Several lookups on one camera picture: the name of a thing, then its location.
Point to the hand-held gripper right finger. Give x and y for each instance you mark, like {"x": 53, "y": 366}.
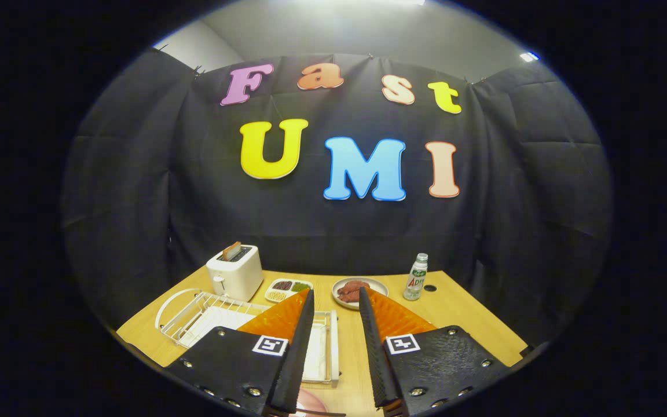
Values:
{"x": 443, "y": 365}

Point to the brown bread slice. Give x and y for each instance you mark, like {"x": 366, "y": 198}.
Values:
{"x": 231, "y": 251}

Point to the black backdrop cloth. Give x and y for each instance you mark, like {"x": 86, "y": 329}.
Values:
{"x": 513, "y": 202}

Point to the white divided bean dish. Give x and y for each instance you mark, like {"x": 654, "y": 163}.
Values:
{"x": 287, "y": 293}

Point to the white green drink bottle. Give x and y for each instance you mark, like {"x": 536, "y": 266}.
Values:
{"x": 416, "y": 281}

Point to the beige round plate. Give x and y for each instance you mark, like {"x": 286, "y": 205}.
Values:
{"x": 377, "y": 285}

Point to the ceiling light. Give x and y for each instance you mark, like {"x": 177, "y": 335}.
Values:
{"x": 529, "y": 56}

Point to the white toaster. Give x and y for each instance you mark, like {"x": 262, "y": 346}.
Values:
{"x": 241, "y": 278}

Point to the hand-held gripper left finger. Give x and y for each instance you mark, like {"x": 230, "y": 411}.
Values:
{"x": 229, "y": 365}

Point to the red meat piece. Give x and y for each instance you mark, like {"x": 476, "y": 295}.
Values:
{"x": 348, "y": 296}
{"x": 356, "y": 285}

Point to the pink plate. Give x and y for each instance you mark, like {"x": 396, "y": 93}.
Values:
{"x": 310, "y": 402}

